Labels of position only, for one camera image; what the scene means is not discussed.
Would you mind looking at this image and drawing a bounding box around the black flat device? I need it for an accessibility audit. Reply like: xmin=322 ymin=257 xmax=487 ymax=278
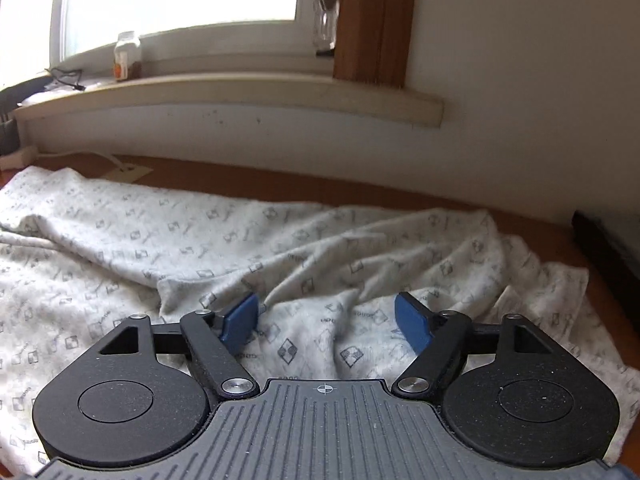
xmin=0 ymin=76 xmax=52 ymax=108

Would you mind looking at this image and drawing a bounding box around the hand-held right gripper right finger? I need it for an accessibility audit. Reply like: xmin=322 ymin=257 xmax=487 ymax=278
xmin=391 ymin=291 xmax=544 ymax=403

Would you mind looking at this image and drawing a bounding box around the clear blind cord pull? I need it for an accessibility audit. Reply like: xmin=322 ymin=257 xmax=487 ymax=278
xmin=313 ymin=0 xmax=342 ymax=57

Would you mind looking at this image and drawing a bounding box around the window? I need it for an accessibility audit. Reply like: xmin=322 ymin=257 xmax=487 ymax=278
xmin=49 ymin=0 xmax=347 ymax=69

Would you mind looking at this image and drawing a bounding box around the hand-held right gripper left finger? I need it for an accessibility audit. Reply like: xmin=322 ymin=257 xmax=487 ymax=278
xmin=97 ymin=293 xmax=261 ymax=403

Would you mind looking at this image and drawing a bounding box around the plastic jar with orange label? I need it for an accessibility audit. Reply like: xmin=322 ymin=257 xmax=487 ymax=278
xmin=113 ymin=30 xmax=144 ymax=83

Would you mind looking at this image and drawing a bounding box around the beige window sill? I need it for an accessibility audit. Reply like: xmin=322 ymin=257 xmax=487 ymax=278
xmin=11 ymin=75 xmax=447 ymax=128

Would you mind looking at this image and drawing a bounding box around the white power cord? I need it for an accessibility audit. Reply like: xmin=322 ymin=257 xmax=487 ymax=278
xmin=36 ymin=149 xmax=127 ymax=172

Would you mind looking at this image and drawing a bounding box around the black folded cloth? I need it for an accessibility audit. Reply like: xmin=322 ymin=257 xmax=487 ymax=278
xmin=571 ymin=209 xmax=640 ymax=312

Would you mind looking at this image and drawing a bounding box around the white patterned pajama shirt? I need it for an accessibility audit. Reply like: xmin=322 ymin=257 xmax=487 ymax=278
xmin=0 ymin=164 xmax=640 ymax=480

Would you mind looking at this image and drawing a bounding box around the white power strip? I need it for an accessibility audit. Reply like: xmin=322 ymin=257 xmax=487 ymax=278
xmin=0 ymin=145 xmax=41 ymax=171

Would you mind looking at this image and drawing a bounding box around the brown wooden window frame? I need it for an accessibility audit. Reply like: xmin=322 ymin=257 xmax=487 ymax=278
xmin=331 ymin=0 xmax=419 ymax=84

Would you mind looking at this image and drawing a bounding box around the black cable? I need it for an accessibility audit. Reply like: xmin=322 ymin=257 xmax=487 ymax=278
xmin=49 ymin=65 xmax=87 ymax=94

